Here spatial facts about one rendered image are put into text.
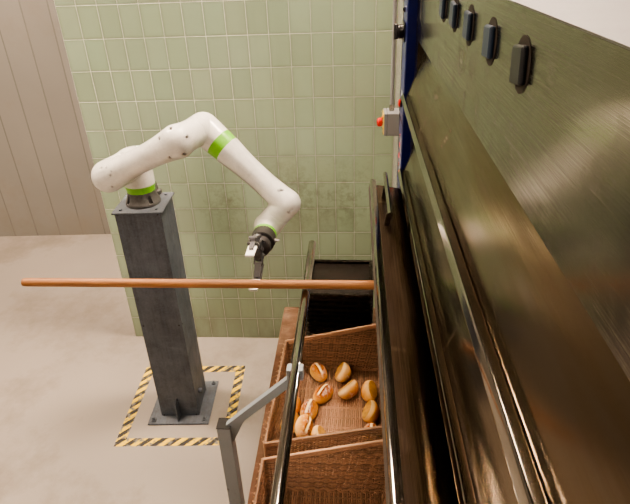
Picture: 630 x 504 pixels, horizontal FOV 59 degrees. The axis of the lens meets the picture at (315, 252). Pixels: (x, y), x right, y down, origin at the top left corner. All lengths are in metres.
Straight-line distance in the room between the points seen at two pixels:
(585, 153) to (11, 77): 4.66
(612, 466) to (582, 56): 0.34
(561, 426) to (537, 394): 0.06
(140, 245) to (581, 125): 2.18
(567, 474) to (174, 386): 2.57
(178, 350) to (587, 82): 2.49
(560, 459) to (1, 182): 5.06
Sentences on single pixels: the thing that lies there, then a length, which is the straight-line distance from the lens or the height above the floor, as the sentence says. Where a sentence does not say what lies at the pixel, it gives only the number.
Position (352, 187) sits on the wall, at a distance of 2.98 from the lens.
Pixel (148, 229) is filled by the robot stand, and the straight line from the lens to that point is 2.49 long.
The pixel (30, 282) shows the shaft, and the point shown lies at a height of 1.19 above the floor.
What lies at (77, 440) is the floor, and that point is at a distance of 3.21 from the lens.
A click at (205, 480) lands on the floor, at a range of 2.84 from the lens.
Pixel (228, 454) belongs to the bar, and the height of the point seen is 0.84.
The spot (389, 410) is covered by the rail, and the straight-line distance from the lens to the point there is 1.04.
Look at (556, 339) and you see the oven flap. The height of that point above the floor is 1.81.
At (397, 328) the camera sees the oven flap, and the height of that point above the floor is 1.41.
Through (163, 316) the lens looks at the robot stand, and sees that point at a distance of 2.72.
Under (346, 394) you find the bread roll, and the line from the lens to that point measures 2.22.
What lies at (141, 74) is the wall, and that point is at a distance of 2.99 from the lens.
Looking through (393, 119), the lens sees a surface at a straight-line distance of 2.50.
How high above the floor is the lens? 2.18
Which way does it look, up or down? 29 degrees down
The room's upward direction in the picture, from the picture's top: 2 degrees counter-clockwise
